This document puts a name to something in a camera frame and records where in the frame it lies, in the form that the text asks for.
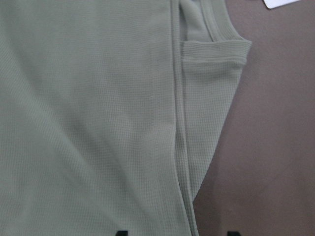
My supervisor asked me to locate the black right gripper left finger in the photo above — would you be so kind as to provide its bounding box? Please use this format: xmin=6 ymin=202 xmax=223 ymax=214
xmin=116 ymin=231 xmax=128 ymax=236

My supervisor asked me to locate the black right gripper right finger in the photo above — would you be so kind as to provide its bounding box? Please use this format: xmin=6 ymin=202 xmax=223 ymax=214
xmin=227 ymin=231 xmax=239 ymax=236

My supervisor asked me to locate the green long-sleeve shirt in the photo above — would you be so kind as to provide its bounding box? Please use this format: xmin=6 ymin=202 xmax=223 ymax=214
xmin=0 ymin=0 xmax=251 ymax=236

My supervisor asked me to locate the white shirt price tag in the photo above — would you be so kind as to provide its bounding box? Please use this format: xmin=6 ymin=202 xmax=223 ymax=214
xmin=263 ymin=0 xmax=300 ymax=9

